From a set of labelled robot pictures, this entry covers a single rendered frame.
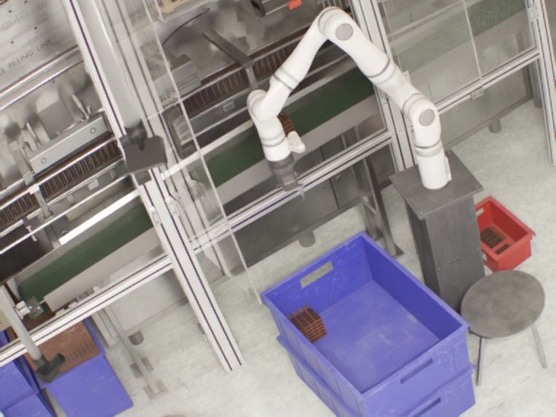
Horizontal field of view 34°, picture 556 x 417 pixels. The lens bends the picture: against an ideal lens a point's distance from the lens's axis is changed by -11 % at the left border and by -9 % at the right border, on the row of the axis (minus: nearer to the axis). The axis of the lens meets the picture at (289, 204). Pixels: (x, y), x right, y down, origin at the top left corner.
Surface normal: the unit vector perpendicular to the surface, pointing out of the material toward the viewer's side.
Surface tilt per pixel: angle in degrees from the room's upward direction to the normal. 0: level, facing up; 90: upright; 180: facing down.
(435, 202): 0
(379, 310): 0
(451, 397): 90
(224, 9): 90
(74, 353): 90
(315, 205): 90
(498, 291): 0
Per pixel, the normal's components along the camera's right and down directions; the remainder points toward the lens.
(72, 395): 0.47, 0.47
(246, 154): -0.29, -0.72
